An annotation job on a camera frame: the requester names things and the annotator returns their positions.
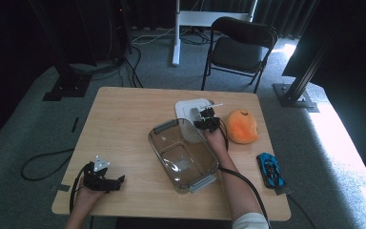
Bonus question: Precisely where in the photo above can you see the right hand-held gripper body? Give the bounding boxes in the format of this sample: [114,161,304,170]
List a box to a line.
[193,101,224,134]

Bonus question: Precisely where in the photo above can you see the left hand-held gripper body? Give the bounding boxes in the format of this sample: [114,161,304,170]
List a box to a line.
[82,155,115,193]

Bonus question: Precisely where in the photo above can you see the white storage box lid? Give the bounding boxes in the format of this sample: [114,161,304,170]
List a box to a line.
[174,97,221,145]

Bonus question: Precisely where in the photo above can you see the orange plush toy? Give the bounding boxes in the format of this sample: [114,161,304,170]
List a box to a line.
[225,108,259,145]

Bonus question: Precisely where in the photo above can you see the clear plastic storage box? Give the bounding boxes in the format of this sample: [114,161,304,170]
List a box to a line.
[147,117,220,196]

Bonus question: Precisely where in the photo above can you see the blue toy car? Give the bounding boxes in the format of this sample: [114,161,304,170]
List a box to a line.
[255,152,287,190]

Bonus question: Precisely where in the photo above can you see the person's left hand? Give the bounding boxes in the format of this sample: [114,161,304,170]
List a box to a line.
[72,185,107,218]

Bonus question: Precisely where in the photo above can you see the person's right hand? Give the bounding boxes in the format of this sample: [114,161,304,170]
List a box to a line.
[203,127,231,157]

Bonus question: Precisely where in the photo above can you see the grey tape piece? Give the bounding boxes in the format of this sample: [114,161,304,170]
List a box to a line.
[274,186,294,197]
[51,183,72,193]

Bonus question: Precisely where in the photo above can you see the black folding chair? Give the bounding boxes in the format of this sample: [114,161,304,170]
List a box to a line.
[200,16,279,94]

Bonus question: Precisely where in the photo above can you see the black metal stand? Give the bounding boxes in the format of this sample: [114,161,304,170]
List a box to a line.
[28,0,93,102]
[272,0,320,114]

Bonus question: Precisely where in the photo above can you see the dark curtain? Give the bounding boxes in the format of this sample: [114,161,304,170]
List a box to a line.
[253,0,319,40]

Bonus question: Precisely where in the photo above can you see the dark equipment rack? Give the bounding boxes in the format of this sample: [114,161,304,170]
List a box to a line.
[75,0,132,65]

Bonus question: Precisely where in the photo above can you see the left hand-held gripper cable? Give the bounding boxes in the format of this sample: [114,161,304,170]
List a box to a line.
[69,163,92,214]

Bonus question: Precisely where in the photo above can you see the hand-held gripper cable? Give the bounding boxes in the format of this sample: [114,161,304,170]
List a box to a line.
[69,163,92,214]
[218,117,272,229]

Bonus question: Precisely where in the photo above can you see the black floor cable loop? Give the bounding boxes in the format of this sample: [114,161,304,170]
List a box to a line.
[20,148,76,182]

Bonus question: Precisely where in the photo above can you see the right hand-held gripper cable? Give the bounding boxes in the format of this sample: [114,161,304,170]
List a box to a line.
[218,117,272,229]

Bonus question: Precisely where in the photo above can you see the white desk frame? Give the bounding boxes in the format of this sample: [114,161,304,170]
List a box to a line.
[172,0,258,67]

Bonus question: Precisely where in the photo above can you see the bundle of black floor cables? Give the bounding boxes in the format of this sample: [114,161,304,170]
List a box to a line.
[70,44,145,89]

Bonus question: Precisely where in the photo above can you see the white floor cable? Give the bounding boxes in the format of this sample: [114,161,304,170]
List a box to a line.
[131,26,176,46]

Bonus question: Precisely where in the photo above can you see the thin black cable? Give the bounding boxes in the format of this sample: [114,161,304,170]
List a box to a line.
[287,194,317,229]

